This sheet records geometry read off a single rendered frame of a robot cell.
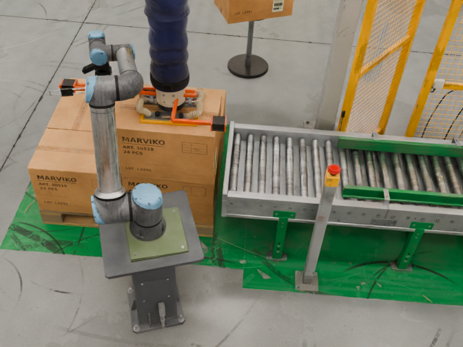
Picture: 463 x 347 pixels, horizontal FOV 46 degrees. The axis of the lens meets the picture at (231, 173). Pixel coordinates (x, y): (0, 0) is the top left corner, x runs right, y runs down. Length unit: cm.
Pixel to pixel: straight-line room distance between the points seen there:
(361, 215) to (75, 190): 184
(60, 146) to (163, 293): 124
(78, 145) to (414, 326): 245
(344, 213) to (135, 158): 132
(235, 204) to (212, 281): 58
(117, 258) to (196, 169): 83
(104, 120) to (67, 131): 141
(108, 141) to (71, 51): 327
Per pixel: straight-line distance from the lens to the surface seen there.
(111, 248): 290
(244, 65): 544
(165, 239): 288
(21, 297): 376
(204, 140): 320
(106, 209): 270
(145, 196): 270
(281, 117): 488
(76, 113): 406
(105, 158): 260
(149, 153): 334
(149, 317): 340
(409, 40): 429
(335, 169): 293
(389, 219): 352
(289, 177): 354
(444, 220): 360
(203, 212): 368
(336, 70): 430
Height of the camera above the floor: 302
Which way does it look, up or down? 45 degrees down
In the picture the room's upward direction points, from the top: 4 degrees clockwise
